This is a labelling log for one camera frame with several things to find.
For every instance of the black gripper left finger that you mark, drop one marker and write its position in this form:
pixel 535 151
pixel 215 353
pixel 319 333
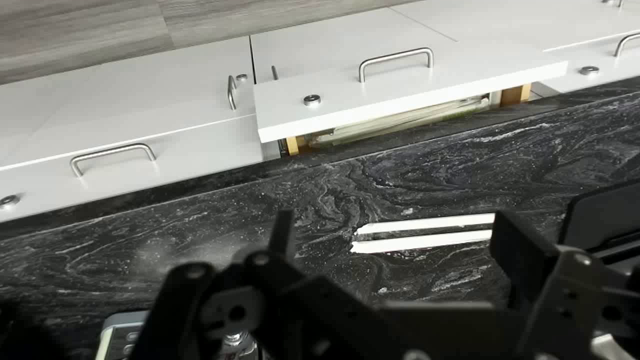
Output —
pixel 199 306

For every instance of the white drawer with handle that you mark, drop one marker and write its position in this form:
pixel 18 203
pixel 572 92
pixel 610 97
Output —
pixel 124 126

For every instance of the open white drawer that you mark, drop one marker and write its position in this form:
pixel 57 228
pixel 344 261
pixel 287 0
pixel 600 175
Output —
pixel 351 70

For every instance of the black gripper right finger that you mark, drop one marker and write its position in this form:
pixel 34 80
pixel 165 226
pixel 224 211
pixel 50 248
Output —
pixel 579 286

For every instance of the white cabinet door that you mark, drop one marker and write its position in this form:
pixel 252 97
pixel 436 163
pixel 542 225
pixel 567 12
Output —
pixel 598 38

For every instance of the cream and silver toaster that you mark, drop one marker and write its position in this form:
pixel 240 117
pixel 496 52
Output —
pixel 118 334

